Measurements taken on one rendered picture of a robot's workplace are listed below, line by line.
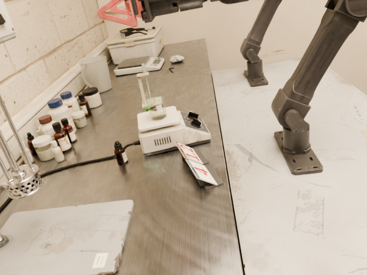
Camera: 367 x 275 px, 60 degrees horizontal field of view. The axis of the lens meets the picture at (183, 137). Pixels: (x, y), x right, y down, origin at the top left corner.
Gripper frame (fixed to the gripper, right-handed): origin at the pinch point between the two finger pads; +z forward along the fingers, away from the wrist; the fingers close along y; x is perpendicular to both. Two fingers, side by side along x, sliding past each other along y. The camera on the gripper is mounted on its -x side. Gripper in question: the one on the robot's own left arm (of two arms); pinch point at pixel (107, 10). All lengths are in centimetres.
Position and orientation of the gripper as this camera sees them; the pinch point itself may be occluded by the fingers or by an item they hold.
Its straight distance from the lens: 72.5
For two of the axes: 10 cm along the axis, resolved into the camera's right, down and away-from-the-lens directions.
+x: 1.8, 8.7, 4.6
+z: -9.8, 1.4, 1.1
